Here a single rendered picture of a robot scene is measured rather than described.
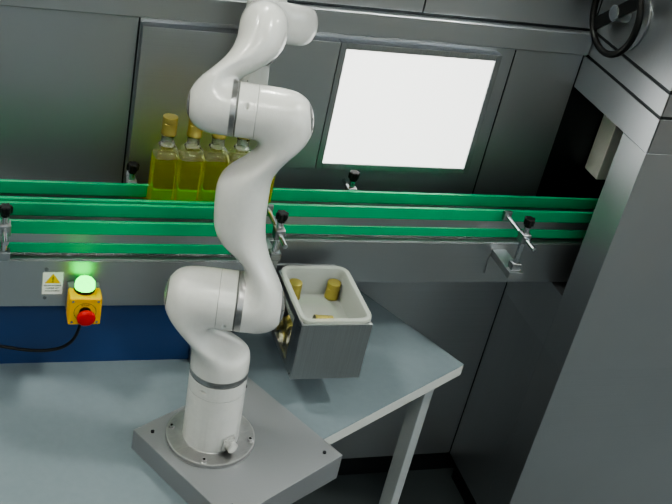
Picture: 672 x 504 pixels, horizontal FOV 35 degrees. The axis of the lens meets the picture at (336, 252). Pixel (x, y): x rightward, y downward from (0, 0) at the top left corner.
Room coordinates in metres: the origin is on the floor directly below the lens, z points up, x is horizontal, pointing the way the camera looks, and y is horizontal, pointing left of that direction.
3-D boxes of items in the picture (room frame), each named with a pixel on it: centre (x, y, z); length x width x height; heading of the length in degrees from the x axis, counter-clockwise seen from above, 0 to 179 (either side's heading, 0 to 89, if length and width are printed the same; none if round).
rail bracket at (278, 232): (2.13, 0.15, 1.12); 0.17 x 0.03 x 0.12; 24
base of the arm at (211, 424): (1.73, 0.18, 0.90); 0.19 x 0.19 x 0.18
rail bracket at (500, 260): (2.38, -0.44, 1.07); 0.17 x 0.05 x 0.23; 24
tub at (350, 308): (2.08, 0.00, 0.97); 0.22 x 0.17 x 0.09; 24
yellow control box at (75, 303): (1.89, 0.51, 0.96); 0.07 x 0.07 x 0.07; 24
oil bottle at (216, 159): (2.19, 0.32, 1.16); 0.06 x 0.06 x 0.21; 24
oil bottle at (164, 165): (2.14, 0.43, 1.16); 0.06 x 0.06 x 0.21; 24
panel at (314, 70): (2.42, 0.12, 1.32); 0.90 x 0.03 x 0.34; 114
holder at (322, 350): (2.11, 0.01, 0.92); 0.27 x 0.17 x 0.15; 24
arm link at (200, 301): (1.72, 0.21, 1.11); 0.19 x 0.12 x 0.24; 98
